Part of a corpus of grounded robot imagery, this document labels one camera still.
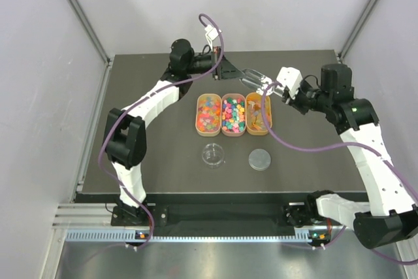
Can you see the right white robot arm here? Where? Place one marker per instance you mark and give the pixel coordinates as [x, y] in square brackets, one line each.
[390, 215]

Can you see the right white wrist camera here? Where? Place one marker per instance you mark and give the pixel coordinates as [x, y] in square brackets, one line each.
[289, 77]

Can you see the round grey jar lid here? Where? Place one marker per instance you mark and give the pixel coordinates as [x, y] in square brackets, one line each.
[259, 159]

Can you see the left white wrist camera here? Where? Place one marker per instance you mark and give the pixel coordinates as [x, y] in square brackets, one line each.
[211, 33]

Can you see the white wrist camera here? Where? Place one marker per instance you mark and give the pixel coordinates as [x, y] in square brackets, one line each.
[211, 33]
[289, 77]

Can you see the orange tray translucent star candies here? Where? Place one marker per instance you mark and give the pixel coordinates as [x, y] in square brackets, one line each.
[208, 115]

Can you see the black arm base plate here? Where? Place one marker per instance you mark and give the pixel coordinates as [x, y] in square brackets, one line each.
[167, 209]

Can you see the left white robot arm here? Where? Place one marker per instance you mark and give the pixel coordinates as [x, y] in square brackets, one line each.
[124, 142]

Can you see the clear round plastic jar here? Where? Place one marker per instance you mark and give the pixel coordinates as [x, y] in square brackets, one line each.
[213, 155]

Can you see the yellow tray mixed candies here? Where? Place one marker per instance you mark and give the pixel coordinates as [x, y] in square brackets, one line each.
[255, 124]

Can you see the aluminium frame rail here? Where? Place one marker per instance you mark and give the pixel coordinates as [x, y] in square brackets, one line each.
[82, 216]

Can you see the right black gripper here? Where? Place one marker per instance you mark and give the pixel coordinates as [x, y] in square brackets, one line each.
[294, 102]

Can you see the grey slotted cable duct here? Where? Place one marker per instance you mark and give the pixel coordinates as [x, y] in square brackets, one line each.
[135, 236]

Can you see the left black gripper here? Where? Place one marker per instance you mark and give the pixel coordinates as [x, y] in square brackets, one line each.
[217, 68]

